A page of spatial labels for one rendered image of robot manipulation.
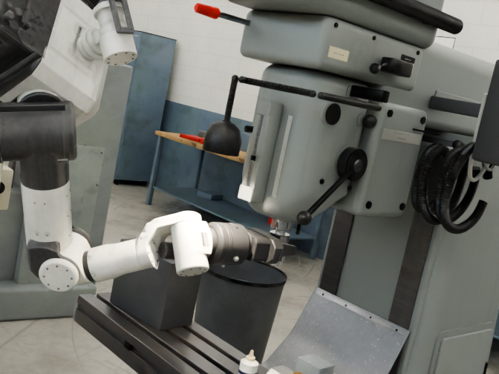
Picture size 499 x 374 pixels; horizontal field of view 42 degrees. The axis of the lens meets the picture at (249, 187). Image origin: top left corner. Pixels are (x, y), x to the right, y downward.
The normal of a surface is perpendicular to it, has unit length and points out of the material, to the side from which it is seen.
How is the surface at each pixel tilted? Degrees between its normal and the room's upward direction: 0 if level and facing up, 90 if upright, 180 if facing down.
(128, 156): 90
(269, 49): 90
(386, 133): 90
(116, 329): 90
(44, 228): 110
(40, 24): 58
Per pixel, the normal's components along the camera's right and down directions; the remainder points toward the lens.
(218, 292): -0.48, 0.10
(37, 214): -0.01, 0.48
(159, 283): -0.65, -0.02
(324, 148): 0.65, 0.24
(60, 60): 0.80, -0.30
